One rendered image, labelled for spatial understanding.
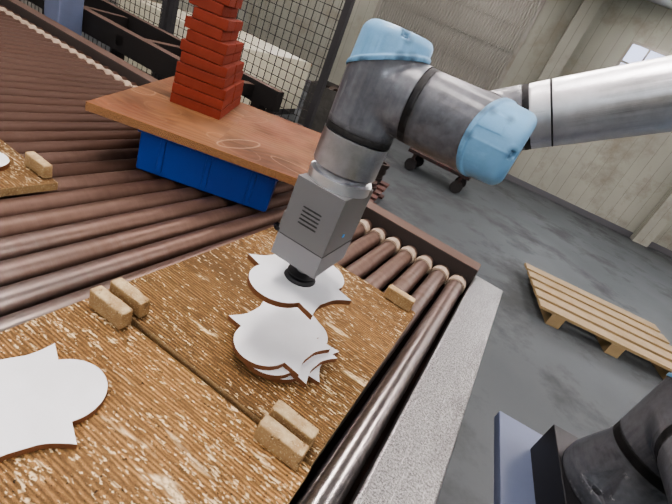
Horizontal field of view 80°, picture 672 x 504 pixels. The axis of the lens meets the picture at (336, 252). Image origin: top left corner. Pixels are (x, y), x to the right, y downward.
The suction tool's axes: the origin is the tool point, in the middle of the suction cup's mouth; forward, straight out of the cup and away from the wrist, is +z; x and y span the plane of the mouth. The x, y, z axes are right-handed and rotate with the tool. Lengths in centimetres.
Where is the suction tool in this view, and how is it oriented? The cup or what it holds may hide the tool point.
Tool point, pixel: (297, 284)
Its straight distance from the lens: 53.9
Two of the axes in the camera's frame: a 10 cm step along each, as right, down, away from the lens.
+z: -3.6, 8.2, 4.5
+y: -4.3, 2.8, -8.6
